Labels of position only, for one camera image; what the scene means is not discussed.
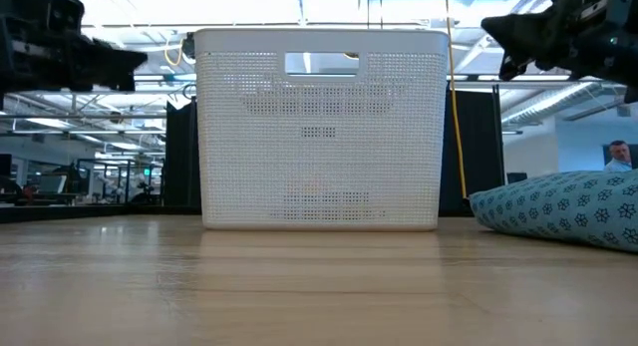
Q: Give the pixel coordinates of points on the blue patterned folded cloth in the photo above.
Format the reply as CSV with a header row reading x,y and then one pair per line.
x,y
563,211

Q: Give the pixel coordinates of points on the black aluminium table frame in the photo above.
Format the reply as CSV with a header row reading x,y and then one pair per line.
x,y
99,214

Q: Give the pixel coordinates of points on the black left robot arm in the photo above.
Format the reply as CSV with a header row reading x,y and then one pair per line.
x,y
5,62

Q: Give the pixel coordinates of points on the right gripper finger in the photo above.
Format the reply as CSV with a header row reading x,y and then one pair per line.
x,y
516,64
528,32

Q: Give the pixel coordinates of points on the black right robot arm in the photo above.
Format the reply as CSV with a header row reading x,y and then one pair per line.
x,y
620,57

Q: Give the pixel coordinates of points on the white perforated plastic basket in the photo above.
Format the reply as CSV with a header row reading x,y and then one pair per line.
x,y
319,161

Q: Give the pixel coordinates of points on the background robot workstation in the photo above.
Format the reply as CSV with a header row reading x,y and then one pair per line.
x,y
119,184

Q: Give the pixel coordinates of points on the person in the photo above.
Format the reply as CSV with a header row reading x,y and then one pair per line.
x,y
619,159

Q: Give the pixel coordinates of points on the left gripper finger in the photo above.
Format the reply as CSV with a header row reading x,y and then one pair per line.
x,y
113,80
112,58

